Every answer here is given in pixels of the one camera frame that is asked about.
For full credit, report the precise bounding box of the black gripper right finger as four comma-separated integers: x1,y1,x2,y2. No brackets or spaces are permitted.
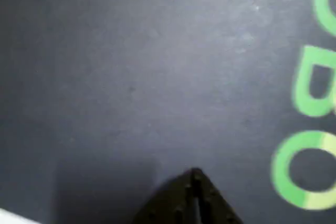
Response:
193,167,244,224

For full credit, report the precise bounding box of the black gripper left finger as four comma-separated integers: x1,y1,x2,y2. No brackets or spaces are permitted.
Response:
132,169,197,224

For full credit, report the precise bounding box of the white rounded rectangular tray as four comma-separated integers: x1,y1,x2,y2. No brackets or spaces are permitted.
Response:
0,207,41,224

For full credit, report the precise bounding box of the dark mat with WOWROBO print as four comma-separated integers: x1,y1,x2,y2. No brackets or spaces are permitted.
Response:
0,0,336,224

